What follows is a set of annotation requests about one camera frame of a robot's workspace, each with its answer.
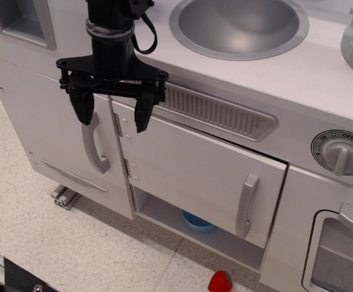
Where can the grey cabinet door handle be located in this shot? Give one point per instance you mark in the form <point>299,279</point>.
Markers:
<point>249,188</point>

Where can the aluminium extrusion rail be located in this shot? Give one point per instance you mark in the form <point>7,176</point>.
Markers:
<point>65,197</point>

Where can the grey timer knob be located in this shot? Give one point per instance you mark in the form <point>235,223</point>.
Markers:
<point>333,150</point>

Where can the white oven door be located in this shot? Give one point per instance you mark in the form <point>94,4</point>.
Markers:
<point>329,260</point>

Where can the red toy strawberry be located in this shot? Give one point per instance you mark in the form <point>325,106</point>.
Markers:
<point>220,282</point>

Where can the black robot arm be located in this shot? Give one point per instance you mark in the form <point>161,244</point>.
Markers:
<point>118,17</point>

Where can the grey vent grille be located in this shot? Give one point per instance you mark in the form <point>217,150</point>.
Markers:
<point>218,113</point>

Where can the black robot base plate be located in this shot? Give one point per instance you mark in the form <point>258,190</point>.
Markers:
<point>15,278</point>

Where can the blue bowl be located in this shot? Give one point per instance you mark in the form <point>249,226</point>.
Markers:
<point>197,224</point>

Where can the grey fridge door handle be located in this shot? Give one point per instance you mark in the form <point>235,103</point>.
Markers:
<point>100,163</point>

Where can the white toy kitchen unit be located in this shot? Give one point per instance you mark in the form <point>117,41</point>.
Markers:
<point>90,247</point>

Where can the white cabinet door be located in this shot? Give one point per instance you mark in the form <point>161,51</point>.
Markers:
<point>198,173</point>

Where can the white fridge door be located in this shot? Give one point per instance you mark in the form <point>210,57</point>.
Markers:
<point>49,131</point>

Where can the silver round sink basin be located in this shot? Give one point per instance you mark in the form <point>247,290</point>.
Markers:
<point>239,30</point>

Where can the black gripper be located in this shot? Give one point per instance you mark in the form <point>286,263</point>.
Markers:
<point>114,69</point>

